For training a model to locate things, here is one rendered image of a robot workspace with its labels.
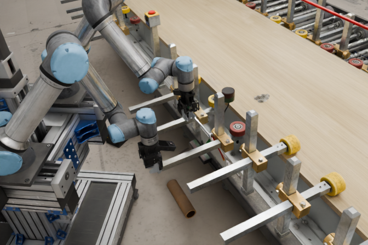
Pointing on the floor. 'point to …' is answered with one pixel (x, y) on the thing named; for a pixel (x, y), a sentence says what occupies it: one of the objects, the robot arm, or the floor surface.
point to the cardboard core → (181, 199)
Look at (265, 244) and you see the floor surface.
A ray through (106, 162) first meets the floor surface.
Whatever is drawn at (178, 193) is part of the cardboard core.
